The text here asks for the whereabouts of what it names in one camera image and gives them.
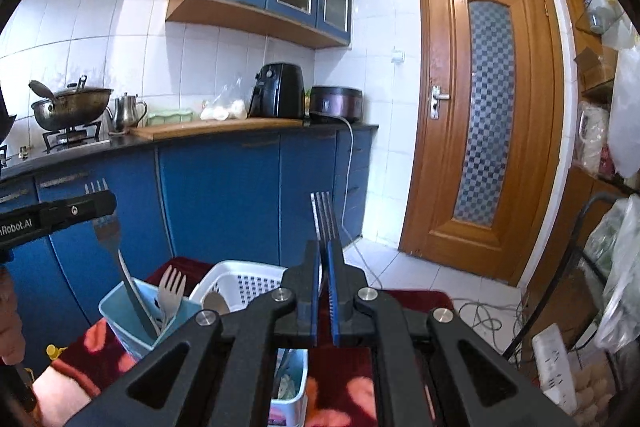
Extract steel wok with ladle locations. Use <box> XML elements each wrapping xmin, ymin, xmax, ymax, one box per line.
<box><xmin>28</xmin><ymin>75</ymin><xmax>112</xmax><ymax>131</ymax></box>

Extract stainless steel kettle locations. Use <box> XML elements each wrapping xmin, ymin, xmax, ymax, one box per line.
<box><xmin>106</xmin><ymin>93</ymin><xmax>149</xmax><ymax>134</ymax></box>

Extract white plastic bag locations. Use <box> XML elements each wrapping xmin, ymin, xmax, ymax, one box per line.
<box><xmin>608</xmin><ymin>44</ymin><xmax>640</xmax><ymax>178</ymax></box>

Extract beige plastic spoon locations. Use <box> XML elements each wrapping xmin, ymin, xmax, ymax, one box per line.
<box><xmin>202</xmin><ymin>291</ymin><xmax>230</xmax><ymax>315</ymax></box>

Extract blue kitchen base cabinets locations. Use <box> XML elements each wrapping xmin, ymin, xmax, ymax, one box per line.
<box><xmin>1</xmin><ymin>122</ymin><xmax>375</xmax><ymax>372</ymax></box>

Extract stainless steel fork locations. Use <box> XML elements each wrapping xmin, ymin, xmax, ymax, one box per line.
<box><xmin>310</xmin><ymin>192</ymin><xmax>341</xmax><ymax>282</ymax></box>

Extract wooden door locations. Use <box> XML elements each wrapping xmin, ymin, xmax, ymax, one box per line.
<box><xmin>399</xmin><ymin>0</ymin><xmax>564</xmax><ymax>284</ymax></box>

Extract person's left hand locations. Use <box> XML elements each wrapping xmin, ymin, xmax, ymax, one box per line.
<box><xmin>0</xmin><ymin>267</ymin><xmax>26</xmax><ymax>365</ymax></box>

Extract black wire rack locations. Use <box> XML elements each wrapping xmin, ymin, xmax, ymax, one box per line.
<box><xmin>508</xmin><ymin>191</ymin><xmax>627</xmax><ymax>381</ymax></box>

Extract white power cord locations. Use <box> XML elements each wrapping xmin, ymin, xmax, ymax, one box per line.
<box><xmin>311</xmin><ymin>109</ymin><xmax>384</xmax><ymax>291</ymax></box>

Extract red floral fleece blanket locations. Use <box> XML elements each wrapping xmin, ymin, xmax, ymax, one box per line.
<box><xmin>31</xmin><ymin>256</ymin><xmax>457</xmax><ymax>427</ymax></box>

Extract white power strip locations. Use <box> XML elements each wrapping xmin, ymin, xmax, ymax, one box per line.
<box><xmin>532</xmin><ymin>323</ymin><xmax>578</xmax><ymax>415</ymax></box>

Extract stainless steel knife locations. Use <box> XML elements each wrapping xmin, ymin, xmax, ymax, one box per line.
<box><xmin>83</xmin><ymin>178</ymin><xmax>161</xmax><ymax>341</ymax></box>

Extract dark rice cooker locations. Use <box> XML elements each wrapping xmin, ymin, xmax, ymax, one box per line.
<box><xmin>309</xmin><ymin>86</ymin><xmax>363</xmax><ymax>124</ymax></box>

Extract white perforated plastic basket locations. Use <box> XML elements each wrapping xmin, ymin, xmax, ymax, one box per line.
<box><xmin>189</xmin><ymin>260</ymin><xmax>285</xmax><ymax>312</ymax></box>

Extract beige plastic fork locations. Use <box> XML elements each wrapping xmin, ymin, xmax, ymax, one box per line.
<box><xmin>157</xmin><ymin>267</ymin><xmax>186</xmax><ymax>332</ymax></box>

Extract silver door handle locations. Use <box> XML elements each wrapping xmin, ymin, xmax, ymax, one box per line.
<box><xmin>430</xmin><ymin>86</ymin><xmax>450</xmax><ymax>120</ymax></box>

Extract black air fryer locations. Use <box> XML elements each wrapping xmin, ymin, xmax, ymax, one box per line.
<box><xmin>248</xmin><ymin>63</ymin><xmax>305</xmax><ymax>120</ymax></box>

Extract gas stove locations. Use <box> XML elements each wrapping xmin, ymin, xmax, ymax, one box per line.
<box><xmin>1</xmin><ymin>118</ymin><xmax>108</xmax><ymax>168</ymax></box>

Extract light blue chopsticks box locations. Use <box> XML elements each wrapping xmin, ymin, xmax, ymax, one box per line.
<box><xmin>98</xmin><ymin>276</ymin><xmax>310</xmax><ymax>427</ymax></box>

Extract bag of white buns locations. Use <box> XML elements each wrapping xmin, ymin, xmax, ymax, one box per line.
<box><xmin>200</xmin><ymin>77</ymin><xmax>248</xmax><ymax>121</ymax></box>

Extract green ceramic dish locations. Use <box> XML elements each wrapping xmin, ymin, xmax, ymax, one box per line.
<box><xmin>144</xmin><ymin>108</ymin><xmax>194</xmax><ymax>127</ymax></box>

